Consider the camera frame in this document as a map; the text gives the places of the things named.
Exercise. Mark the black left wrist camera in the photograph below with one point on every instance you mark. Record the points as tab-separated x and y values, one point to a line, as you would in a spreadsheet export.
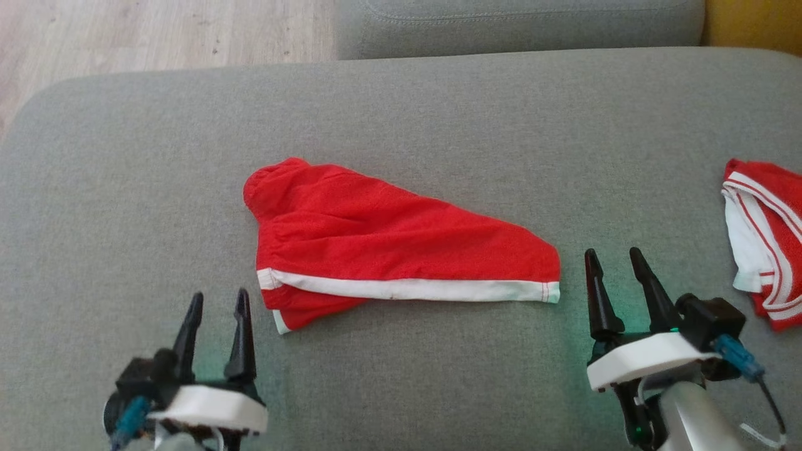
141	376

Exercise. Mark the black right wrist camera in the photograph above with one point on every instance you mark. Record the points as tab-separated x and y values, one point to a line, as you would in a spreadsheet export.
711	319

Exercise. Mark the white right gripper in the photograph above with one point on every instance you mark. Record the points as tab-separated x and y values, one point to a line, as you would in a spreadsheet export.
645	360

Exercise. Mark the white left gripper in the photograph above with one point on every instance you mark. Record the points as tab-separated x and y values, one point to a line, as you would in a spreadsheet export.
213	407

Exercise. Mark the blue right camera connector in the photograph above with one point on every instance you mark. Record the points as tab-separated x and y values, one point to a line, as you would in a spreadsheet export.
739	358

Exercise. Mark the yellow sofa back cushion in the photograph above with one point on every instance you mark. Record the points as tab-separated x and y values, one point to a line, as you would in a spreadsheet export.
758	25

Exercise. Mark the large grey sofa ottoman cushion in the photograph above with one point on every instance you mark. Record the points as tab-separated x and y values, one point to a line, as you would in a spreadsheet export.
401	113

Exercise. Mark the blue camera connector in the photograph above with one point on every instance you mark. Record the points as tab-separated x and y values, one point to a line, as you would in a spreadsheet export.
739	358
130	423

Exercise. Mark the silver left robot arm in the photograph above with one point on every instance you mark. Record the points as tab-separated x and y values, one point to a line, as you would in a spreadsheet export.
188	441

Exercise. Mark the red shorts with white hem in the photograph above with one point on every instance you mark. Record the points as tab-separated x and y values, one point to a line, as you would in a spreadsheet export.
376	238

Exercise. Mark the blue left camera connector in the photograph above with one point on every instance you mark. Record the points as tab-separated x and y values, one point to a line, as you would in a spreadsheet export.
130	423

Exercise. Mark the red jersey with white sleeves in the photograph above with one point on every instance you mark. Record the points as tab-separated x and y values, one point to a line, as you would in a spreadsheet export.
783	181

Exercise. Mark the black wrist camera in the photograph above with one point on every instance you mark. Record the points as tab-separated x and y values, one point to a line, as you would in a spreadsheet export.
711	319
141	376

